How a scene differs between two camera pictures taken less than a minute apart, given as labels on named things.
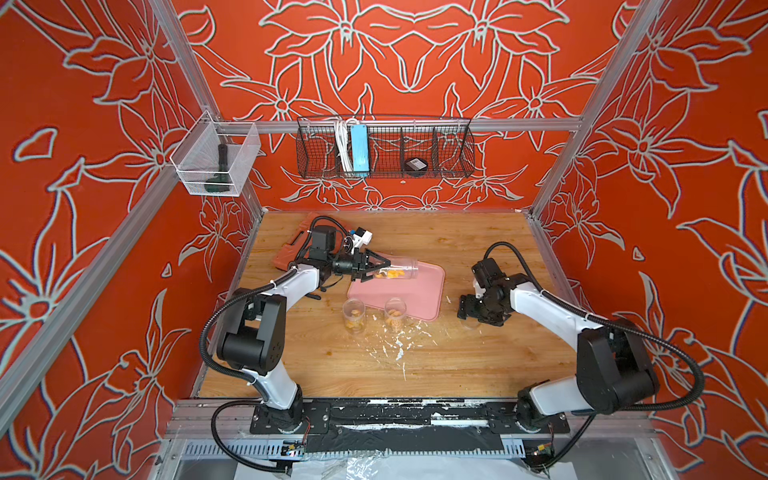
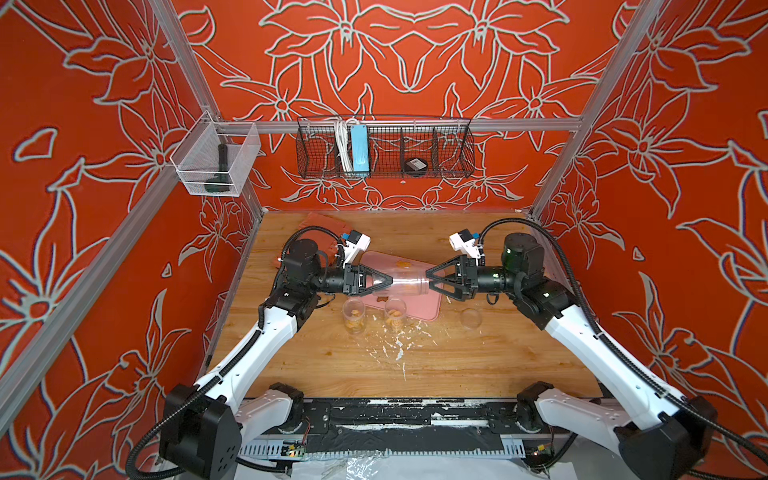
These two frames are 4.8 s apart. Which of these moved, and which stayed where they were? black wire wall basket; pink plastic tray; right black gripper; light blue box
Moved: right black gripper
Stayed: light blue box; black wire wall basket; pink plastic tray
